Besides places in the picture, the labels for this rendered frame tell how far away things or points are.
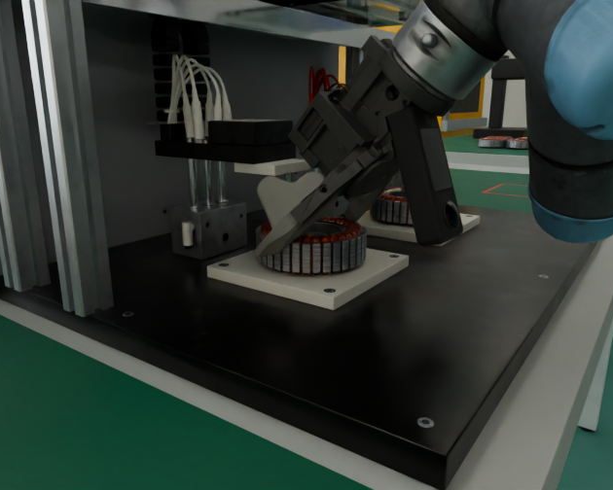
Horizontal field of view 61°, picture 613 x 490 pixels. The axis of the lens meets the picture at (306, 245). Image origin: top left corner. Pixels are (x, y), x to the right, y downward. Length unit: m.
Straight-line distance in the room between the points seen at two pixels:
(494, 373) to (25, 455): 0.28
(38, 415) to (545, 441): 0.31
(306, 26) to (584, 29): 0.40
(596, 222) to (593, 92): 0.15
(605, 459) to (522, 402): 1.35
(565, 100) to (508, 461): 0.20
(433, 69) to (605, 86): 0.14
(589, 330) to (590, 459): 1.21
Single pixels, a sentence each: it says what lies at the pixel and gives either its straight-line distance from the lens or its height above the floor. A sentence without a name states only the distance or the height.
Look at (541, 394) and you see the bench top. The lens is 0.40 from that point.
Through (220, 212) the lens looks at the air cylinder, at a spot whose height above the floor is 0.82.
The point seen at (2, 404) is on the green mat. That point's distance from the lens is 0.40.
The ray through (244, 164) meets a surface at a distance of 0.53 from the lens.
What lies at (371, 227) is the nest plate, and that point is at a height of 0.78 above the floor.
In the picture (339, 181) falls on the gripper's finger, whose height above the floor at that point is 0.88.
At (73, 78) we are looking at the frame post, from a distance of 0.45.
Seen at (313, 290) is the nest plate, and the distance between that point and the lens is 0.45.
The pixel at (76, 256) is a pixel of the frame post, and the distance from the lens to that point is 0.45.
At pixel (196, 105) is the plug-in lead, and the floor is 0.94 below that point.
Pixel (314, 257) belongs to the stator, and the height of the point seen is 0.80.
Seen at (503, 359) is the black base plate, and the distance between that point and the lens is 0.39.
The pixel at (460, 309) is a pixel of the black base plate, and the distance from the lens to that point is 0.46.
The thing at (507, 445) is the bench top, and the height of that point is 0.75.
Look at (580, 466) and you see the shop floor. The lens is 1.67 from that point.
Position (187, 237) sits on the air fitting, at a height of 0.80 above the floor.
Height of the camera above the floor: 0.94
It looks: 16 degrees down
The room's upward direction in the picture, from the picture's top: straight up
